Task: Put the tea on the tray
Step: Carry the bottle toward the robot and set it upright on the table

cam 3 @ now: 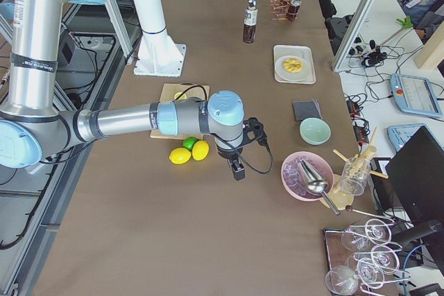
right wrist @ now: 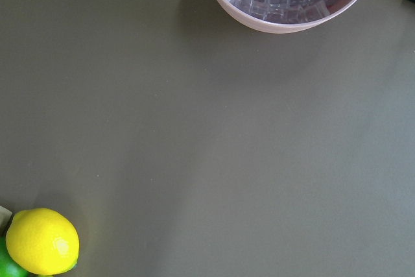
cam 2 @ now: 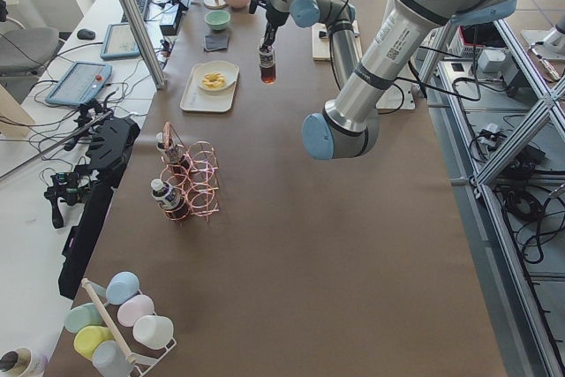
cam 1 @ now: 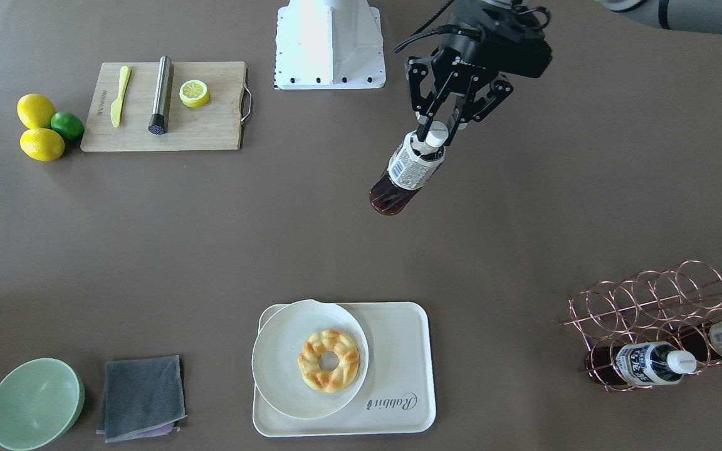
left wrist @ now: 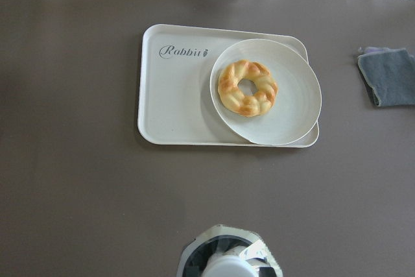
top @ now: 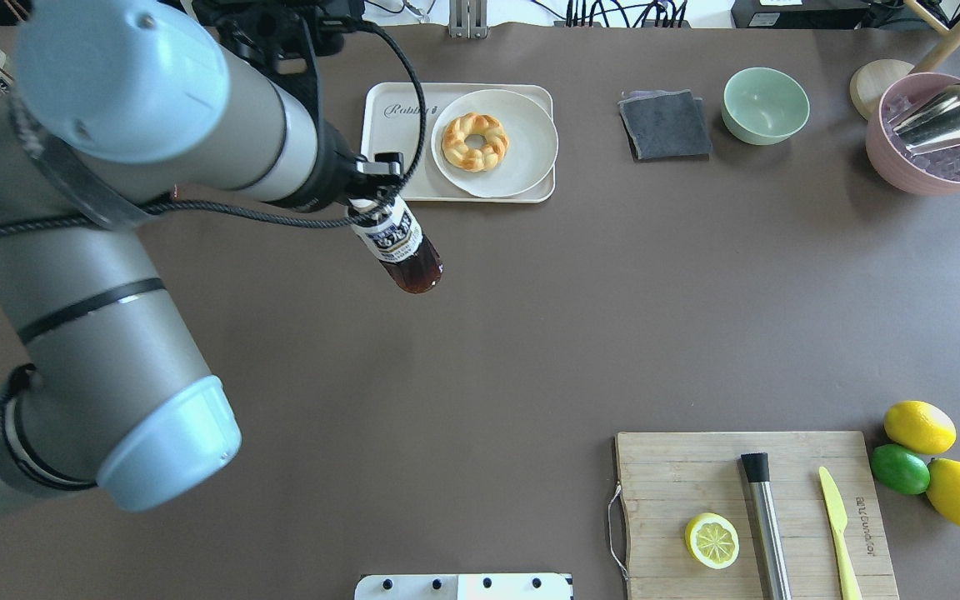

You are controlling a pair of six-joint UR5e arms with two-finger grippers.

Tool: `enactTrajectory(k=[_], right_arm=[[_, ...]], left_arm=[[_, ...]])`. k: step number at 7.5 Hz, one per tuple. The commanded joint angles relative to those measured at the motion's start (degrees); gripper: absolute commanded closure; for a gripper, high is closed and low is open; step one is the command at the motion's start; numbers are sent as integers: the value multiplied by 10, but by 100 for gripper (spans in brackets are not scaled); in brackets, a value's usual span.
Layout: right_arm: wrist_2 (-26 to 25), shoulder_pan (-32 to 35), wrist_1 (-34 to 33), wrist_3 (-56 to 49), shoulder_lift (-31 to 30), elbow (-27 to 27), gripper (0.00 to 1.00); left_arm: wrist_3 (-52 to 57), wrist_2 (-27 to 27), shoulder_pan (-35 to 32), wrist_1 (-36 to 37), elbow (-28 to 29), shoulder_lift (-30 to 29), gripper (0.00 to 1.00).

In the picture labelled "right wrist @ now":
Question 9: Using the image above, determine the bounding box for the yellow lemon upper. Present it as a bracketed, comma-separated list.
[5, 208, 80, 276]

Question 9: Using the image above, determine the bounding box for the green lime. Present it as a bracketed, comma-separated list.
[0, 237, 29, 277]

